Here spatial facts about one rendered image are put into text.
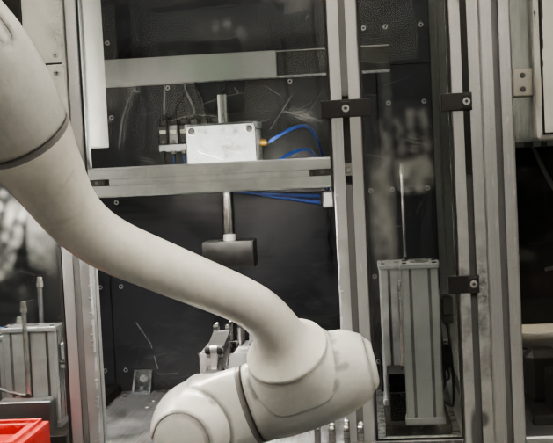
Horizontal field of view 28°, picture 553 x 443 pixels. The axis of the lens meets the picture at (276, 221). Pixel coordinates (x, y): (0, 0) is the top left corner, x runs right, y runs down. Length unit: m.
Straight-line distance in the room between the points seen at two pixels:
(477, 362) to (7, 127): 0.86
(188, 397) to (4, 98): 0.47
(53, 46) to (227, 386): 0.60
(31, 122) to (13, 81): 0.05
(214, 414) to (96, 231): 0.29
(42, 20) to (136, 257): 0.59
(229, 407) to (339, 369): 0.14
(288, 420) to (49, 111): 0.50
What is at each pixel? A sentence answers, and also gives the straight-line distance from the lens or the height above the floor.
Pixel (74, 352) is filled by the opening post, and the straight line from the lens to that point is 1.71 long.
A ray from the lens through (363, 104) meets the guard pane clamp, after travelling 1.62.
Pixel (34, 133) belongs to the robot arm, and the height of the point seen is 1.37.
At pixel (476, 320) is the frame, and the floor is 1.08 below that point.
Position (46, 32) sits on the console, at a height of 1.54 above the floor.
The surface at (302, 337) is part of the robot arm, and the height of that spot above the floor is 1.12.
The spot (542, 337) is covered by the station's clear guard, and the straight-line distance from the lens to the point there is 1.68.
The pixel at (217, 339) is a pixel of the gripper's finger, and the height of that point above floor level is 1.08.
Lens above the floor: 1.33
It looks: 3 degrees down
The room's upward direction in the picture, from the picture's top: 3 degrees counter-clockwise
